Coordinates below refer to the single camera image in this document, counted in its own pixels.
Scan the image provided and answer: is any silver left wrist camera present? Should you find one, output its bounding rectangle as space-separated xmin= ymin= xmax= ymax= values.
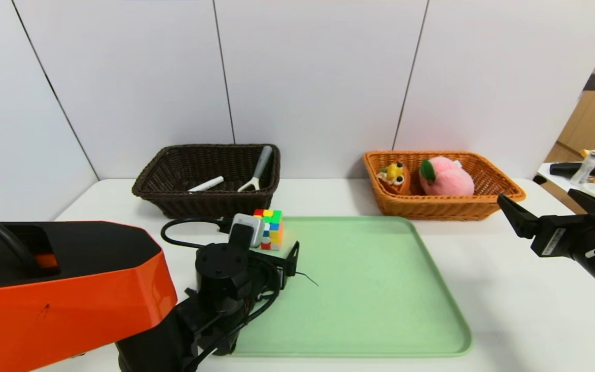
xmin=229 ymin=213 xmax=265 ymax=249

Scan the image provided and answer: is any orange wicker basket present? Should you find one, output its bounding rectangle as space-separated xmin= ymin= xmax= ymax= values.
xmin=364 ymin=150 xmax=526 ymax=222

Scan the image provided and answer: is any white peeler grey handle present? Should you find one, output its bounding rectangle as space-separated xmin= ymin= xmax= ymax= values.
xmin=238 ymin=145 xmax=274 ymax=192

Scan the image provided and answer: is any toy cake slice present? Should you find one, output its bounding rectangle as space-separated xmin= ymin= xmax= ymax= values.
xmin=378 ymin=162 xmax=411 ymax=196

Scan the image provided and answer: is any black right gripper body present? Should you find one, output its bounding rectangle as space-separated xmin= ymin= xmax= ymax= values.
xmin=530 ymin=212 xmax=595 ymax=309

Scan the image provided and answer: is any black flat case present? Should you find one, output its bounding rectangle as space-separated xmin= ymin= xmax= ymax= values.
xmin=550 ymin=162 xmax=595 ymax=177

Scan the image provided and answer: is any wooden cabinet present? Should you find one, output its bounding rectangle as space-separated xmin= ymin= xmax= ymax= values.
xmin=543 ymin=5 xmax=595 ymax=166

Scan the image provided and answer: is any white marker pen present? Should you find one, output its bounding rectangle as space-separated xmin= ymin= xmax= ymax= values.
xmin=188 ymin=176 xmax=225 ymax=192

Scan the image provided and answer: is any white side table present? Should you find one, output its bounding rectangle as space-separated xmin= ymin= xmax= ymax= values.
xmin=535 ymin=163 xmax=595 ymax=207

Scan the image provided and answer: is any clear plastic bottle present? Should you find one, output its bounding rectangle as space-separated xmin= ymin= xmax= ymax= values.
xmin=570 ymin=151 xmax=595 ymax=187

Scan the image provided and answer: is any pink plush peach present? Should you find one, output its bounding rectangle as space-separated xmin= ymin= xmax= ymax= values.
xmin=419 ymin=157 xmax=475 ymax=197

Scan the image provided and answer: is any light green plastic tray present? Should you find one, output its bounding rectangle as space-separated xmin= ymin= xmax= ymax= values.
xmin=228 ymin=216 xmax=474 ymax=358

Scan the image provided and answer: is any multicolour puzzle cube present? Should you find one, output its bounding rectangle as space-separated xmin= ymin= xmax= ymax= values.
xmin=253 ymin=209 xmax=284 ymax=251

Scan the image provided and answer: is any black left camera cable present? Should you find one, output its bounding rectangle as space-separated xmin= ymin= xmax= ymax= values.
xmin=161 ymin=217 xmax=233 ymax=250

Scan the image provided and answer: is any dark brown wicker basket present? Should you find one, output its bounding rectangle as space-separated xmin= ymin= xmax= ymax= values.
xmin=133 ymin=144 xmax=281 ymax=219

